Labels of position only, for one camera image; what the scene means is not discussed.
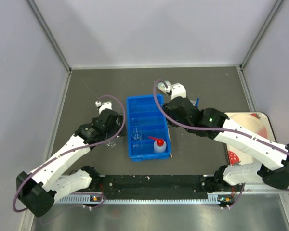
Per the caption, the small clear glass dish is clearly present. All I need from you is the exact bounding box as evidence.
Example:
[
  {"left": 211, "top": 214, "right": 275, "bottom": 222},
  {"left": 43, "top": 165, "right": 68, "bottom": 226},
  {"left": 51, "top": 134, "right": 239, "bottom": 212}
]
[{"left": 106, "top": 140, "right": 117, "bottom": 148}]

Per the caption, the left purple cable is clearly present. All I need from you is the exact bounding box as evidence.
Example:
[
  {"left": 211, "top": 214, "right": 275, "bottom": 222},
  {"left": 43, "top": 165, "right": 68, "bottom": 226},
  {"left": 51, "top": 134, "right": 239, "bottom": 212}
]
[{"left": 12, "top": 95, "right": 127, "bottom": 214}]

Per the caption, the crumpled plastic bag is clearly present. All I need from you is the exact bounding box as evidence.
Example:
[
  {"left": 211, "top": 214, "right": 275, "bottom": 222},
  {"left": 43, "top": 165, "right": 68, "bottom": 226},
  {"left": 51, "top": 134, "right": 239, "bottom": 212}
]
[{"left": 157, "top": 80, "right": 171, "bottom": 94}]

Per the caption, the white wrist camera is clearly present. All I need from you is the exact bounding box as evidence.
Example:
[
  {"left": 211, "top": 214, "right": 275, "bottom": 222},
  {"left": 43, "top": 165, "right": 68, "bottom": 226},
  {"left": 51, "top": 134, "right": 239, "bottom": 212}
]
[
  {"left": 95, "top": 101, "right": 112, "bottom": 114},
  {"left": 166, "top": 83, "right": 186, "bottom": 100}
]

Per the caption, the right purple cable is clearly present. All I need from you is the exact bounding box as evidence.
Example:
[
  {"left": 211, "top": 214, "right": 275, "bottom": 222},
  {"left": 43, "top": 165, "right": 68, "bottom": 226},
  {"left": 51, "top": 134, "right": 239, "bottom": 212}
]
[{"left": 153, "top": 79, "right": 289, "bottom": 210}]

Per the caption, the strawberry pattern tray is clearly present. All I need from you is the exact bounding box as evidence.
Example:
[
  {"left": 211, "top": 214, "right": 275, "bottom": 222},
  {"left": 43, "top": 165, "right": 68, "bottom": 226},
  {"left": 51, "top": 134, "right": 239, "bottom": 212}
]
[{"left": 215, "top": 112, "right": 286, "bottom": 170}]

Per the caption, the grey slotted cable duct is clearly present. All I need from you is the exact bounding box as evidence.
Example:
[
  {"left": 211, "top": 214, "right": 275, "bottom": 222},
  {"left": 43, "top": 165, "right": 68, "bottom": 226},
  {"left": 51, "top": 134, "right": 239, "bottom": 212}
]
[{"left": 56, "top": 194, "right": 232, "bottom": 205}]

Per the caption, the blue compartment plastic bin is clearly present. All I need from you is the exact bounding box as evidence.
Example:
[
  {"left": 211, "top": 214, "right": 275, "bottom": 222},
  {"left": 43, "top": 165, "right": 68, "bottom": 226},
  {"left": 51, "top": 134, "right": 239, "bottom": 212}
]
[{"left": 127, "top": 94, "right": 170, "bottom": 162}]

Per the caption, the wash bottle red nozzle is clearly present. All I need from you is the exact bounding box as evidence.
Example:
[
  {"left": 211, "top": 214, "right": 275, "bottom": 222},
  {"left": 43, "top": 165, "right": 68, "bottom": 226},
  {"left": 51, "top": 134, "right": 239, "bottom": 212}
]
[{"left": 148, "top": 136, "right": 167, "bottom": 154}]

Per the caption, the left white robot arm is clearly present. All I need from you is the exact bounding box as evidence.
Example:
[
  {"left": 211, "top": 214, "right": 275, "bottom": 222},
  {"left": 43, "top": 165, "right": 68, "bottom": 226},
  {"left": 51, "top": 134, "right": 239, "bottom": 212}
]
[{"left": 14, "top": 108, "right": 126, "bottom": 218}]

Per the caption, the wooden test tube clamp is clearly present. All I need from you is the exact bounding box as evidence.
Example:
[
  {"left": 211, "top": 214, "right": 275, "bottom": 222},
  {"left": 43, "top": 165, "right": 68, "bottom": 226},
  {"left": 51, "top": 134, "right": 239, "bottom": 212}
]
[{"left": 167, "top": 128, "right": 172, "bottom": 158}]

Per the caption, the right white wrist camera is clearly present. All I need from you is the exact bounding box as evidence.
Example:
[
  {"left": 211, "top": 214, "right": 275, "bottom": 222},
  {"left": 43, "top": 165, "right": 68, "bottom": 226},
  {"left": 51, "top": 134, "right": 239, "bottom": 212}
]
[{"left": 166, "top": 83, "right": 186, "bottom": 100}]

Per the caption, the clear glass beaker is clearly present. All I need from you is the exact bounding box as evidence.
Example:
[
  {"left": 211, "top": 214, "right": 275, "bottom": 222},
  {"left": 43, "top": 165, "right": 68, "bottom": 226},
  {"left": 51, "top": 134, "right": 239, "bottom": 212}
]
[{"left": 131, "top": 127, "right": 143, "bottom": 141}]

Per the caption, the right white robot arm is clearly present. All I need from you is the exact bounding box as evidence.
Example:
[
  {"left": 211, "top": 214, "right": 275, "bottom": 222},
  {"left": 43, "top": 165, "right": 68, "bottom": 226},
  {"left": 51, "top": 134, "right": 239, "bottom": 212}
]
[{"left": 159, "top": 96, "right": 289, "bottom": 191}]

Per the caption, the purple cable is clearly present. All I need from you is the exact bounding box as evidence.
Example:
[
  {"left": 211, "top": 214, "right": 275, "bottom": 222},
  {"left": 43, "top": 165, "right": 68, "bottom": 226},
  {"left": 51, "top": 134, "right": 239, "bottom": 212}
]
[
  {"left": 12, "top": 95, "right": 127, "bottom": 214},
  {"left": 153, "top": 79, "right": 289, "bottom": 210}
]

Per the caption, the pink round plate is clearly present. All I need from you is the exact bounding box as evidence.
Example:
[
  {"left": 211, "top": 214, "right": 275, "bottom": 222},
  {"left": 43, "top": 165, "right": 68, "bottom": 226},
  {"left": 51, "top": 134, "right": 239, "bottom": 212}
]
[{"left": 227, "top": 113, "right": 268, "bottom": 139}]

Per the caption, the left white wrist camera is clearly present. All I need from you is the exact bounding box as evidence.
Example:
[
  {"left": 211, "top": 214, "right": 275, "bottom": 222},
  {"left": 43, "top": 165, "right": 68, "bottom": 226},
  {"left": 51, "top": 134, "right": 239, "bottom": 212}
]
[{"left": 95, "top": 101, "right": 112, "bottom": 114}]

